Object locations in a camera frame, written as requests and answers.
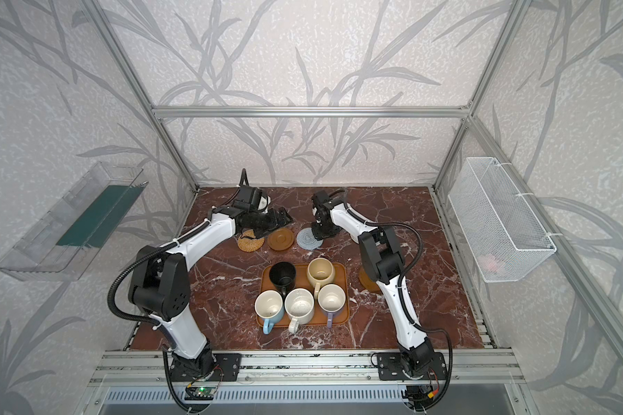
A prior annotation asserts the white mug cream handle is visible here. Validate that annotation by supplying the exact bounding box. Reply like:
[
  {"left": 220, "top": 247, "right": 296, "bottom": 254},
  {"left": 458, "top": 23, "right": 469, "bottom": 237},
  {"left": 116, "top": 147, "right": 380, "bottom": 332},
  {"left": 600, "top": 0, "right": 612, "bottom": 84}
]
[{"left": 285, "top": 288, "right": 315, "bottom": 334}]

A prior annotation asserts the amber brown round coaster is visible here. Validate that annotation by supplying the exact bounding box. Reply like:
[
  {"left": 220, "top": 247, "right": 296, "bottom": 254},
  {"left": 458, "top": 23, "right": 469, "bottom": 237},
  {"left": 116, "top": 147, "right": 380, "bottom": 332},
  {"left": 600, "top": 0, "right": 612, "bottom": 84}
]
[{"left": 358, "top": 267, "right": 381, "bottom": 293}]

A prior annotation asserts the cream yellow mug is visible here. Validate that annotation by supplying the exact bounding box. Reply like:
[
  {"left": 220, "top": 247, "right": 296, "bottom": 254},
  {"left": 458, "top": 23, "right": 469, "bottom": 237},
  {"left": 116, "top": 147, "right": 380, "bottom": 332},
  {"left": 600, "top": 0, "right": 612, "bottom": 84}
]
[{"left": 306, "top": 258, "right": 336, "bottom": 299}]

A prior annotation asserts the aluminium frame corner post left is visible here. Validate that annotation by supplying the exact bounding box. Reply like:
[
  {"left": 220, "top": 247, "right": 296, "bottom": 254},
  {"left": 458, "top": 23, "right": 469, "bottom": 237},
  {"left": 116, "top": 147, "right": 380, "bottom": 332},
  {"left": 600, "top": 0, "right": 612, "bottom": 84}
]
[{"left": 81, "top": 0, "right": 199, "bottom": 193}]

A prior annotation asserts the brown wooden round coaster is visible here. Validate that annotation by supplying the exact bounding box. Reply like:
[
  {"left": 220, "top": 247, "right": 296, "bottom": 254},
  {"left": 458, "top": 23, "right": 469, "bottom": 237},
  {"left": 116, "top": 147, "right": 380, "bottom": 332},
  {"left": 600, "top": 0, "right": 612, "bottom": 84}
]
[{"left": 268, "top": 228, "right": 295, "bottom": 252}]

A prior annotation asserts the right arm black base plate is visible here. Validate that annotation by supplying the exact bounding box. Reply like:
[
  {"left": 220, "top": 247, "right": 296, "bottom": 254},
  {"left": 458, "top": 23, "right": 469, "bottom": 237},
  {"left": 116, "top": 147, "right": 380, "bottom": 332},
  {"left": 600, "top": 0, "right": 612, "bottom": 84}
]
[{"left": 370, "top": 352, "right": 448, "bottom": 381}]

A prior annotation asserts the grey round felt coaster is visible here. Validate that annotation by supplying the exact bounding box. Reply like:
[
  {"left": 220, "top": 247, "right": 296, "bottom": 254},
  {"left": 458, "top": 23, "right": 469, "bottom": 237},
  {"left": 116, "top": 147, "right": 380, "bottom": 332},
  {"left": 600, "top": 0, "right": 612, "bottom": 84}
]
[{"left": 296, "top": 228, "right": 323, "bottom": 251}]

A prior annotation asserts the woven rattan round coaster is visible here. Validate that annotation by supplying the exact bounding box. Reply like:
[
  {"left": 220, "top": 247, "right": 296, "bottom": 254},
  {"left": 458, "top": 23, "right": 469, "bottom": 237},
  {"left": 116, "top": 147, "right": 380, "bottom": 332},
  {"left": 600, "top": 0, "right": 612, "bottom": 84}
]
[{"left": 237, "top": 236, "right": 265, "bottom": 252}]

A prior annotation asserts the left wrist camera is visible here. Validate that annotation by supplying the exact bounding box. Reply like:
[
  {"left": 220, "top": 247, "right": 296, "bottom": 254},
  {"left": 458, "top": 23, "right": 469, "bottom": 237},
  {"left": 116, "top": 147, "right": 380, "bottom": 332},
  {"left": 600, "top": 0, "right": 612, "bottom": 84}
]
[{"left": 231, "top": 185, "right": 270, "bottom": 213}]

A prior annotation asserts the green circuit board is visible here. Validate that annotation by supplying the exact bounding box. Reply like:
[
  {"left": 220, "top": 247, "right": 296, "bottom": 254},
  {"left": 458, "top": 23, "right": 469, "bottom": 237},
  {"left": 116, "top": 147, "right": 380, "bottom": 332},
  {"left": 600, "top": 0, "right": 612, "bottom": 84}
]
[{"left": 184, "top": 383, "right": 220, "bottom": 401}]

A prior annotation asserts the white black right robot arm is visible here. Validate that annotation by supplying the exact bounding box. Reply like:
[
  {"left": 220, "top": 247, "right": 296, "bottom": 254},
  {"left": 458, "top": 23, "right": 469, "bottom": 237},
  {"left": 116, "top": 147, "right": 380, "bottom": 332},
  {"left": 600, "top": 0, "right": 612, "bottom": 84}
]
[{"left": 311, "top": 190, "right": 433, "bottom": 362}]

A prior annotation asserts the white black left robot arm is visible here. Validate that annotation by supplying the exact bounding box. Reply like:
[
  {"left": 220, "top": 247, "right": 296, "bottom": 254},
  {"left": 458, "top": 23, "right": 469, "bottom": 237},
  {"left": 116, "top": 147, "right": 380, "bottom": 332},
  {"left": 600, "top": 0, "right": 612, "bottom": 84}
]
[{"left": 128, "top": 207, "right": 294, "bottom": 361}]

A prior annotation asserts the aluminium frame corner post right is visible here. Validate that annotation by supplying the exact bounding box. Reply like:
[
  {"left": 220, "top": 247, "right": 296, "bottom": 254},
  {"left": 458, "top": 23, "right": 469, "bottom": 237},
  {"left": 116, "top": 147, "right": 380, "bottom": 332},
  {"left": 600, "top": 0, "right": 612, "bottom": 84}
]
[{"left": 433, "top": 0, "right": 532, "bottom": 194}]

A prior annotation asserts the white mug purple handle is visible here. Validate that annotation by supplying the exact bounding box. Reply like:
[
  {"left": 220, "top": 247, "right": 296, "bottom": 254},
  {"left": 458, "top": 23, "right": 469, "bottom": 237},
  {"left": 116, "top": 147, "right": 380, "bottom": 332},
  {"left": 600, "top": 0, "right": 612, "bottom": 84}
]
[{"left": 318, "top": 284, "right": 346, "bottom": 329}]

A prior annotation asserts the black mug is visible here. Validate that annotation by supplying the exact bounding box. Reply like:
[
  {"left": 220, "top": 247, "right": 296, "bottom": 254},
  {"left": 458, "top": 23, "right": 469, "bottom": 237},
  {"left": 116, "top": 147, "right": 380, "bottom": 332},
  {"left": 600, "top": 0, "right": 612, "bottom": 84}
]
[{"left": 268, "top": 262, "right": 297, "bottom": 298}]

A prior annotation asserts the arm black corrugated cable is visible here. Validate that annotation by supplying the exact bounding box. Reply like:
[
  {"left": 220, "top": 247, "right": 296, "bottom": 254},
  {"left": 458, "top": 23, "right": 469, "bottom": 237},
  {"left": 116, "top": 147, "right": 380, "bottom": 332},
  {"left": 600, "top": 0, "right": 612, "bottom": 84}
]
[
  {"left": 106, "top": 168, "right": 250, "bottom": 327},
  {"left": 342, "top": 196, "right": 454, "bottom": 411}
]

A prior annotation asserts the aluminium frame corner post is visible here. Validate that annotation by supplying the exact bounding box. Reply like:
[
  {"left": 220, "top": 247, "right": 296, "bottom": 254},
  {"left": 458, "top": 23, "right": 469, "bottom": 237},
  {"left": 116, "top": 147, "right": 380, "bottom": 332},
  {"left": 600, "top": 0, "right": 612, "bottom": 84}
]
[
  {"left": 433, "top": 0, "right": 532, "bottom": 194},
  {"left": 81, "top": 0, "right": 199, "bottom": 193}
]

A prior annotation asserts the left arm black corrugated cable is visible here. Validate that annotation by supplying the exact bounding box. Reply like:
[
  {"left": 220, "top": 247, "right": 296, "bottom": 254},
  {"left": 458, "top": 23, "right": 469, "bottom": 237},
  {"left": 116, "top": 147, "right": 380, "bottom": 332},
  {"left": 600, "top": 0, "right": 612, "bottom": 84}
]
[{"left": 106, "top": 168, "right": 250, "bottom": 327}]

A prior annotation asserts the white mug blue handle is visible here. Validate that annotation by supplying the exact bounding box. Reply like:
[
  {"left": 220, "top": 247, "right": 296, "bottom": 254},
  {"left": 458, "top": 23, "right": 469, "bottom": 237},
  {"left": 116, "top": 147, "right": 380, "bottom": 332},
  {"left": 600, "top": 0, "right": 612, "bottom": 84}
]
[{"left": 254, "top": 290, "right": 285, "bottom": 335}]

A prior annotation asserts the clear plastic wall bin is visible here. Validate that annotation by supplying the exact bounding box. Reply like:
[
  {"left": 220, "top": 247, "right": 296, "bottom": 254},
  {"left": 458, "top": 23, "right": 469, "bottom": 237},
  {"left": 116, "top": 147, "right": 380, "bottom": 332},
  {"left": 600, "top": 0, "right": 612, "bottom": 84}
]
[{"left": 0, "top": 162, "right": 148, "bottom": 282}]

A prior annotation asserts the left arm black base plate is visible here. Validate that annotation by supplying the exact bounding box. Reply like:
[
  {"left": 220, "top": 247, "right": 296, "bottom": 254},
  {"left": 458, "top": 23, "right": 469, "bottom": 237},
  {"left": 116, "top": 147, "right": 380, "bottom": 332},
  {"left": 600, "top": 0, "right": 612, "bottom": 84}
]
[{"left": 168, "top": 353, "right": 242, "bottom": 383}]

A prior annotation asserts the orange brown serving tray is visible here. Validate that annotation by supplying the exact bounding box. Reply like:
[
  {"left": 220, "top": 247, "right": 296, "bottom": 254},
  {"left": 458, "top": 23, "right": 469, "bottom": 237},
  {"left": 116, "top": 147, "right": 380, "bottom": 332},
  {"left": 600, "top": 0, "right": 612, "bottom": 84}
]
[{"left": 261, "top": 262, "right": 350, "bottom": 326}]

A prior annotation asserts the aluminium frame back crossbar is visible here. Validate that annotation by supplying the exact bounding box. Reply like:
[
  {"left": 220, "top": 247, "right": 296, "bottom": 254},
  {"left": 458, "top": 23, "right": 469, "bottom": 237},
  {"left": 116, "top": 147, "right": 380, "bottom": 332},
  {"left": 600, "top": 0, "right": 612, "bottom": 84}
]
[{"left": 152, "top": 105, "right": 469, "bottom": 119}]

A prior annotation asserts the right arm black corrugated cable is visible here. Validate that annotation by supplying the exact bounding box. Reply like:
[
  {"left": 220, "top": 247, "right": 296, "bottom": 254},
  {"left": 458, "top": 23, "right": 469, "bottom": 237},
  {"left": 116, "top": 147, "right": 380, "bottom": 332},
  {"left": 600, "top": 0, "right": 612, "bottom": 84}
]
[{"left": 342, "top": 196, "right": 454, "bottom": 411}]

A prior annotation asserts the aluminium front rail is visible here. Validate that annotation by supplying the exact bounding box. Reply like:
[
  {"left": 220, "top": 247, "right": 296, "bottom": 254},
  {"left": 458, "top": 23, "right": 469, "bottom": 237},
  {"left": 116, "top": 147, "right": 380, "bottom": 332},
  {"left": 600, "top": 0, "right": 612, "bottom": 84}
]
[{"left": 88, "top": 349, "right": 525, "bottom": 387}]

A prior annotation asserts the white wire mesh basket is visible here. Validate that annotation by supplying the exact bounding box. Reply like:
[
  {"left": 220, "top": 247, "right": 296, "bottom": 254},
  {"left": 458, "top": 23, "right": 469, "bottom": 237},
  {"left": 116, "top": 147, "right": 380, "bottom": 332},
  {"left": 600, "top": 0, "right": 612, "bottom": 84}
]
[{"left": 448, "top": 157, "right": 557, "bottom": 283}]

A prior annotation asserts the pink object in basket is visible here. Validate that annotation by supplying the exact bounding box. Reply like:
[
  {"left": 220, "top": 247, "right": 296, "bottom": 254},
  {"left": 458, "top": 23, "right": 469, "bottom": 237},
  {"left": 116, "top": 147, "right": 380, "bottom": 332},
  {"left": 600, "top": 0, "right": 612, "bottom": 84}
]
[{"left": 479, "top": 254, "right": 504, "bottom": 274}]

